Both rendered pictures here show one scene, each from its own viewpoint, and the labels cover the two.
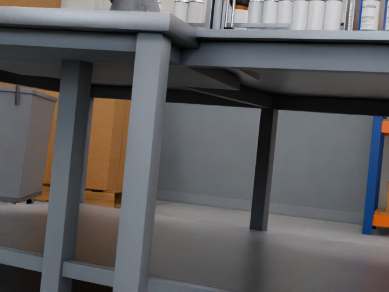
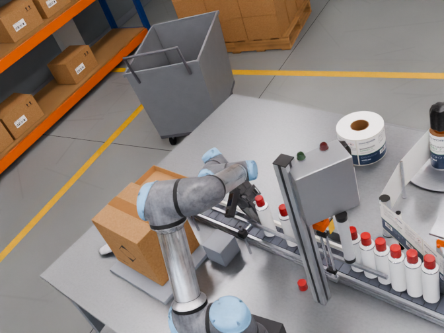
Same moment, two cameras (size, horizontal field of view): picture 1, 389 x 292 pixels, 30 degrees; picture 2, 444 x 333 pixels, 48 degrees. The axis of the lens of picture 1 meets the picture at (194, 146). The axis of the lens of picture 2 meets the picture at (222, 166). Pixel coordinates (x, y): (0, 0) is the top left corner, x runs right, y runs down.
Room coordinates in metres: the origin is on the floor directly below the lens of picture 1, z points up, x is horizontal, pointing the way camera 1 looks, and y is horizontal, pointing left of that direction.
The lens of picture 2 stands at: (1.23, -0.33, 2.38)
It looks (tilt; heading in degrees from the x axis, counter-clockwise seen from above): 38 degrees down; 25
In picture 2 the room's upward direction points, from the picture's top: 21 degrees counter-clockwise
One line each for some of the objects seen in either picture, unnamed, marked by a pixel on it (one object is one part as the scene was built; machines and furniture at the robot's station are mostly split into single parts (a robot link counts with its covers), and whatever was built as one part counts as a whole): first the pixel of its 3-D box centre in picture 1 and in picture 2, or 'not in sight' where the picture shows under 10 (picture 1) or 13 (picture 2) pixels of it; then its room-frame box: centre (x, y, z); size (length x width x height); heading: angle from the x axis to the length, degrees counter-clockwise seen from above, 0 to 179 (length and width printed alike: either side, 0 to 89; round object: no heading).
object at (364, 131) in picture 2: not in sight; (361, 138); (2.99, -0.18, 0.95); 0.20 x 0.20 x 0.14
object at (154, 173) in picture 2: not in sight; (156, 191); (2.87, 0.83, 0.85); 0.30 x 0.26 x 0.04; 62
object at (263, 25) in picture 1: (142, 24); (258, 226); (2.51, 0.22, 0.95); 1.07 x 0.01 x 0.01; 62
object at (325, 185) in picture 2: not in sight; (321, 182); (2.28, -0.11, 1.38); 0.17 x 0.10 x 0.19; 117
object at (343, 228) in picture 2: not in sight; (345, 238); (2.24, -0.15, 1.18); 0.04 x 0.04 x 0.21
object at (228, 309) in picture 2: not in sight; (231, 320); (2.03, 0.21, 1.05); 0.13 x 0.12 x 0.14; 90
